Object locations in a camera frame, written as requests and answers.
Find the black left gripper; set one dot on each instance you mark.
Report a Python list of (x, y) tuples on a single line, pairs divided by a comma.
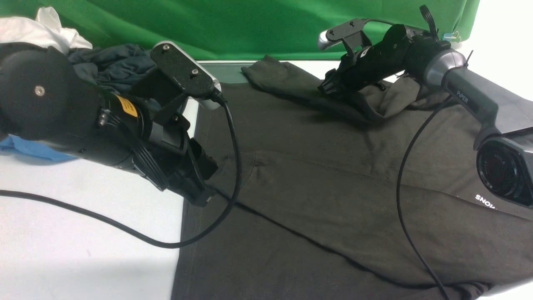
[(184, 163)]

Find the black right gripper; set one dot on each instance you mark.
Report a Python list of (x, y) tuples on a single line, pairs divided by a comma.
[(366, 67)]

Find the gray long sleeve shirt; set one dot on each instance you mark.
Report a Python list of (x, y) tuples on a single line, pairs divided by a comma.
[(316, 218)]

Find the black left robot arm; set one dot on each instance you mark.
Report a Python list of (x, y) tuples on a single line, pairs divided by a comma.
[(43, 100)]

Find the gray right robot arm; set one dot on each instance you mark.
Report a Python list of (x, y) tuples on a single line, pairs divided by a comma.
[(504, 143)]

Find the dark teal crumpled shirt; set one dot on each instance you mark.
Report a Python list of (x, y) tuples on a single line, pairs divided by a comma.
[(115, 69)]

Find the blue crumpled shirt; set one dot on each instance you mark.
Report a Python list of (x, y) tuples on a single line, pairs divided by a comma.
[(18, 145)]

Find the white crumpled shirt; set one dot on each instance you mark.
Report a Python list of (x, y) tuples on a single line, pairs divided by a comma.
[(45, 30)]

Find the blue binder clip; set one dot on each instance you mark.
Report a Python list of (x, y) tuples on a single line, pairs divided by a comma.
[(453, 37)]

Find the green backdrop cloth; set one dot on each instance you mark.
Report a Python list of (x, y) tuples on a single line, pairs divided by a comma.
[(242, 29)]

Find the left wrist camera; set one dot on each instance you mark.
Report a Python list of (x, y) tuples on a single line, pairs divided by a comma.
[(186, 74)]

